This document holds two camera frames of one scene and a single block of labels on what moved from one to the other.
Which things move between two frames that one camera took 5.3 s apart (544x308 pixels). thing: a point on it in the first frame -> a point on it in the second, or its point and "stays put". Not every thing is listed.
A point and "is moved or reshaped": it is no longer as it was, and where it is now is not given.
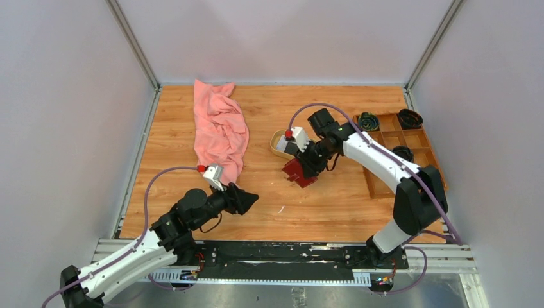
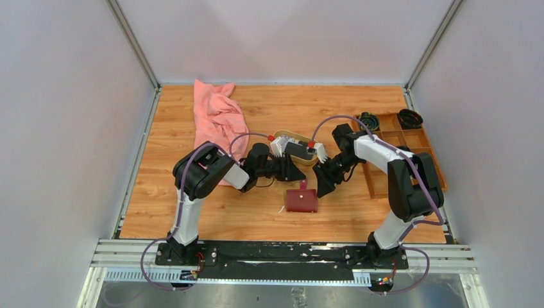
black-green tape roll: x=368 y=121 stays put
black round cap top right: x=410 y=119 stays put
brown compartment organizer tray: x=392 y=133 stays put
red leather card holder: x=293 y=171 is moved or reshaped
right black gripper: x=310 y=167 -> x=326 y=182
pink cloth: x=221 y=136 stays put
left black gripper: x=237 y=201 -> x=288 y=171
